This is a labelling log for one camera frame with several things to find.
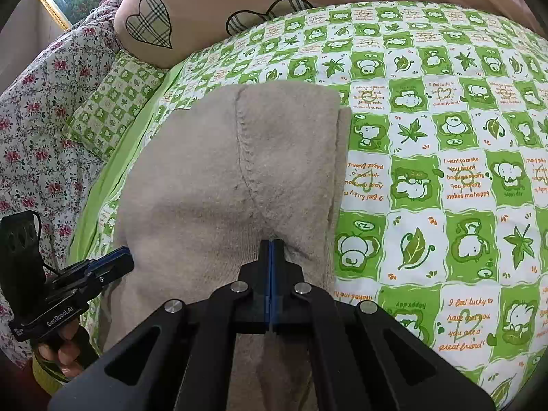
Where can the floral print blanket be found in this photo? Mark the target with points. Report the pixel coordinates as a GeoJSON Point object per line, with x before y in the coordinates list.
{"type": "Point", "coordinates": [38, 137]}

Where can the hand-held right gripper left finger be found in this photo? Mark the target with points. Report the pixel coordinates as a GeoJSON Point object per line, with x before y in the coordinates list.
{"type": "Point", "coordinates": [262, 265]}

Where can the green checkered pillow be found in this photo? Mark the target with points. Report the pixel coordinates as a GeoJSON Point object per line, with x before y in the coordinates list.
{"type": "Point", "coordinates": [113, 102]}

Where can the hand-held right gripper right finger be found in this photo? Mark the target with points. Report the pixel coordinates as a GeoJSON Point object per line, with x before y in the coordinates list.
{"type": "Point", "coordinates": [278, 265]}

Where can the person's left hand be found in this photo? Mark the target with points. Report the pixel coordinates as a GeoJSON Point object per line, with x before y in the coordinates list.
{"type": "Point", "coordinates": [64, 344]}

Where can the green checkered bed sheet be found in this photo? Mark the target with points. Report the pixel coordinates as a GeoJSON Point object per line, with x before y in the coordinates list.
{"type": "Point", "coordinates": [428, 145]}

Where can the pink heart-pattern pillow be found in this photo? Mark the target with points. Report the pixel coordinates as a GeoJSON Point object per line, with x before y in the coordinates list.
{"type": "Point", "coordinates": [205, 4]}

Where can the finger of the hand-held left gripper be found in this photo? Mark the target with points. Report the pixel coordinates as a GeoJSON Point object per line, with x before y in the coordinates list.
{"type": "Point", "coordinates": [113, 267]}
{"type": "Point", "coordinates": [100, 256]}

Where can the beige knit sweater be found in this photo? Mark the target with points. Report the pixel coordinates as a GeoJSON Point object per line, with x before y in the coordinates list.
{"type": "Point", "coordinates": [222, 188]}

